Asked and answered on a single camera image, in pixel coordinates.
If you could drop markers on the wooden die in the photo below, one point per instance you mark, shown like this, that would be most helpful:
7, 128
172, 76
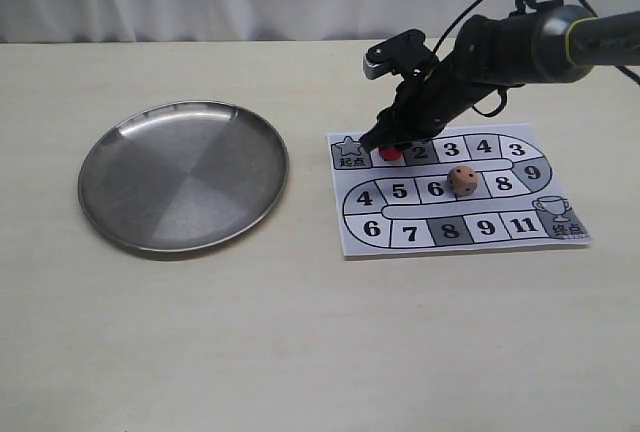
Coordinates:
462, 181

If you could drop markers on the red cylinder game piece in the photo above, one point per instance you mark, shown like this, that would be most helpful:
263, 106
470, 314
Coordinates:
390, 154

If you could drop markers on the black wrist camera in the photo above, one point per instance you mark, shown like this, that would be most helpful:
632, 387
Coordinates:
404, 54

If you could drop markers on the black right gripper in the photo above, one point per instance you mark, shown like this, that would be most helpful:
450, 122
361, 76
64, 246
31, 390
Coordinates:
422, 109

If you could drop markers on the round steel plate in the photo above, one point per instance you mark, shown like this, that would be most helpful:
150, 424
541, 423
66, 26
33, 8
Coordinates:
183, 177

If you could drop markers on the printed paper game board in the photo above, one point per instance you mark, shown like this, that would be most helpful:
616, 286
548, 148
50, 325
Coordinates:
406, 207

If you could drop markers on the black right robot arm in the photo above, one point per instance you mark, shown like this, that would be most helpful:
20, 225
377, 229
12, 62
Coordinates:
556, 44

